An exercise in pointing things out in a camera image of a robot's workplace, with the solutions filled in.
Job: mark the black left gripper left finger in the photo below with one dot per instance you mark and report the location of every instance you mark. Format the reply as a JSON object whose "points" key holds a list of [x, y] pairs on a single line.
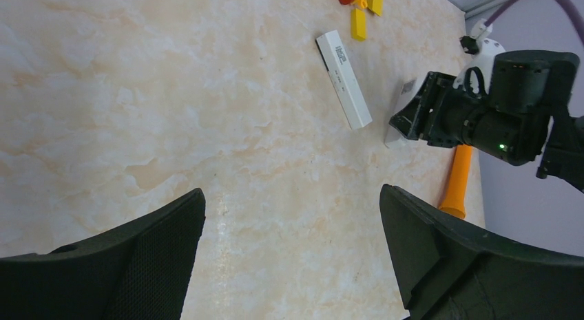
{"points": [[138, 270]]}

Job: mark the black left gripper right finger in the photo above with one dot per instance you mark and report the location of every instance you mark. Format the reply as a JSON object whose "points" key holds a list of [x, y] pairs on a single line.
{"points": [[448, 268]]}

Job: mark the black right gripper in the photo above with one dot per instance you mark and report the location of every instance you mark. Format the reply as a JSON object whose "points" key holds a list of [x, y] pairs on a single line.
{"points": [[431, 108]]}

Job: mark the white remote control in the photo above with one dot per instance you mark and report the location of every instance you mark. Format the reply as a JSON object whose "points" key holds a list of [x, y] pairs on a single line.
{"points": [[341, 73]]}

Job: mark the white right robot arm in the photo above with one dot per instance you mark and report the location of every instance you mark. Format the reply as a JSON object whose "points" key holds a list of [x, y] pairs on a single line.
{"points": [[517, 112]]}

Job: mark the orange toy carrot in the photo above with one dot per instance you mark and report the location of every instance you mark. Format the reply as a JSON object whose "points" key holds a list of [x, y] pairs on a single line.
{"points": [[453, 202]]}

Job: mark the yellow flat brick lower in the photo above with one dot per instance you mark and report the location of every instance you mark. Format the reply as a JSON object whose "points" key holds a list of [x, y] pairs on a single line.
{"points": [[358, 25]]}

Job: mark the yellow flat brick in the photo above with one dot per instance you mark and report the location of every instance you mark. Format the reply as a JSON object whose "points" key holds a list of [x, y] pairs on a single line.
{"points": [[358, 25], [375, 6]]}

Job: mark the yellow flat brick upper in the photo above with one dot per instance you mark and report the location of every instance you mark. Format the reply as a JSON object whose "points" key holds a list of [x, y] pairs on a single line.
{"points": [[375, 6]]}

